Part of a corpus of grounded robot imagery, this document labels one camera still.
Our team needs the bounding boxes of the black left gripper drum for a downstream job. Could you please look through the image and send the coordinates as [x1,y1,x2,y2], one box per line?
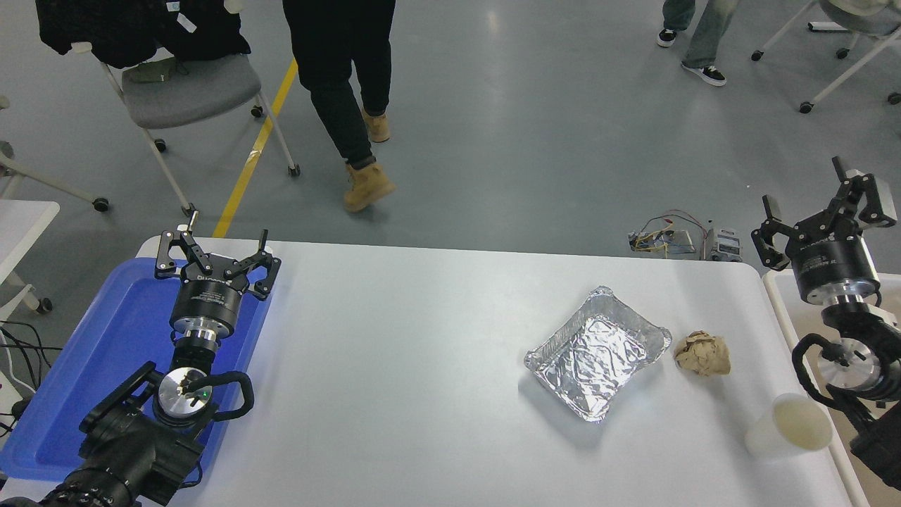
[172,266,248,327]

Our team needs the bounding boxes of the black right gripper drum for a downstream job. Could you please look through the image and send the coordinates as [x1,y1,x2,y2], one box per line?
[787,227,881,298]

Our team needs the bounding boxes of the pale paper cup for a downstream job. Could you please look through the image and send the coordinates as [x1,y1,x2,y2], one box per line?
[745,393,834,462]

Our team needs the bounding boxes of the small grey device box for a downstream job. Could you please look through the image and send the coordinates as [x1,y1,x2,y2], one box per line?
[707,227,743,263]

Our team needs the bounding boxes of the large pale bin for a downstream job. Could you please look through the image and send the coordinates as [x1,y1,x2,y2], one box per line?
[762,269,901,507]

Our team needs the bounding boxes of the blue plastic tray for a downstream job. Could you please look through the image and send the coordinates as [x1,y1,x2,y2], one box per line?
[0,257,274,482]

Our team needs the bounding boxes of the crumpled tan paper ball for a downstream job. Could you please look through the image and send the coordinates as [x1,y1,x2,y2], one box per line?
[674,331,731,377]

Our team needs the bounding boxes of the white chair base with castor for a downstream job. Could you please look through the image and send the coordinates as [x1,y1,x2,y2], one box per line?
[0,95,111,213]

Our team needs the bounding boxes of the grey seat wheeled chair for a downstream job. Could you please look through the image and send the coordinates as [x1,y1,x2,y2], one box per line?
[70,41,302,216]

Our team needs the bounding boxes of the olive pouch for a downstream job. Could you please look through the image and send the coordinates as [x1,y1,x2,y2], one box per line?
[127,58,181,85]

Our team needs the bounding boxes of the person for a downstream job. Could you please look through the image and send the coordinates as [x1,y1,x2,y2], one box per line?
[657,0,740,87]
[282,0,397,213]

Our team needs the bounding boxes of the silver foil tray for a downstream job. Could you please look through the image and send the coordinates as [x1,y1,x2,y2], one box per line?
[524,286,673,423]

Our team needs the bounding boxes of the white power strip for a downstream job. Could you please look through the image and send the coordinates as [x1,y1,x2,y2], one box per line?
[0,371,29,423]

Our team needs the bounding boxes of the black garment with tags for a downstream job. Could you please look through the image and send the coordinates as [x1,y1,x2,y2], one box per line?
[35,0,252,69]

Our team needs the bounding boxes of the circuit board with coloured wires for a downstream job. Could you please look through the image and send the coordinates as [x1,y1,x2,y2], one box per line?
[629,210,708,256]

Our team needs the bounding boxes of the white frame wheeled chair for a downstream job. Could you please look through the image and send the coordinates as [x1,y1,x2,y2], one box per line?
[750,0,901,114]

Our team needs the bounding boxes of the black cables bundle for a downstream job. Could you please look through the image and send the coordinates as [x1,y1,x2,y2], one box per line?
[0,320,53,437]

